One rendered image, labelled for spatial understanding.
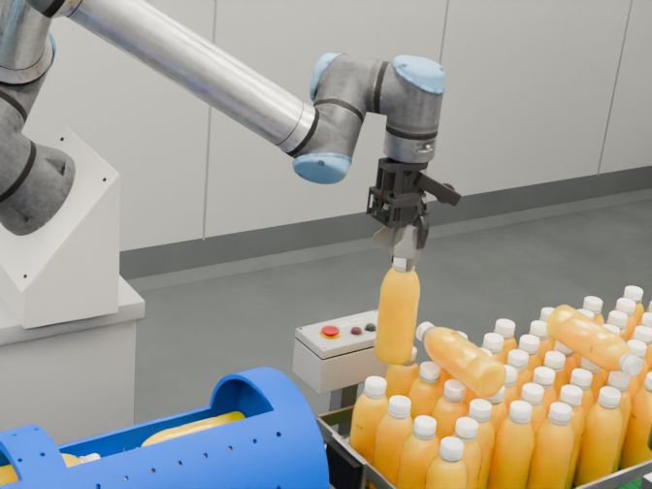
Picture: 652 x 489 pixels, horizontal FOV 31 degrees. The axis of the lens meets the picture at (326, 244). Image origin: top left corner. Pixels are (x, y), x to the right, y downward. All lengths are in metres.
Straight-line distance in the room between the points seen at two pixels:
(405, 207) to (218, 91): 0.40
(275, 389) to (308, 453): 0.12
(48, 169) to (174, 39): 0.60
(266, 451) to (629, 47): 4.64
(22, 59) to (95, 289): 0.46
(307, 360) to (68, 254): 0.50
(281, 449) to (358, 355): 0.55
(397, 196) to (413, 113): 0.16
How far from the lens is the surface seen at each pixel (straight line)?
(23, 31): 2.17
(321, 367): 2.30
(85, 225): 2.27
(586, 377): 2.32
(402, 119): 2.00
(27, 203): 2.33
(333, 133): 1.93
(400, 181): 2.04
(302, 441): 1.86
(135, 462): 1.75
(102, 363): 2.47
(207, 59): 1.85
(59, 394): 2.47
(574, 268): 5.56
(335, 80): 2.00
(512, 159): 5.91
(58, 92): 4.55
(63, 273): 2.30
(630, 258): 5.78
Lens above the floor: 2.21
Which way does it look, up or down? 24 degrees down
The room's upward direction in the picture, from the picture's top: 6 degrees clockwise
